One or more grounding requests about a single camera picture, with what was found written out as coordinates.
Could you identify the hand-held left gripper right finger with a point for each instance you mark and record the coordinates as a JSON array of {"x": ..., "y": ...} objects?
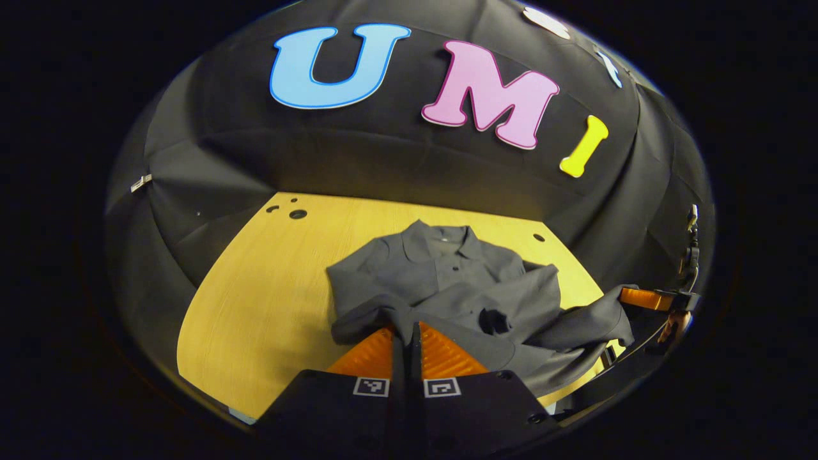
[{"x": 486, "y": 415}]

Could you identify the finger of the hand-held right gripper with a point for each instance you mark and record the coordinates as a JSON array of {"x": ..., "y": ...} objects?
[{"x": 645, "y": 298}]

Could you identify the grey polo shirt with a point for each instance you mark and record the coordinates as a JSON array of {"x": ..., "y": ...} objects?
[{"x": 447, "y": 281}]

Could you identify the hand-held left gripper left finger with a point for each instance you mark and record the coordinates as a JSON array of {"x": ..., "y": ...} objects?
[{"x": 332, "y": 415}]

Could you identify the small white backdrop clip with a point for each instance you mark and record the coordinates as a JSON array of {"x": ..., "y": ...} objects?
[{"x": 140, "y": 183}]

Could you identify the black backdrop cloth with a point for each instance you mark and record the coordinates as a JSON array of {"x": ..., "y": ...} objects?
[{"x": 223, "y": 160}]

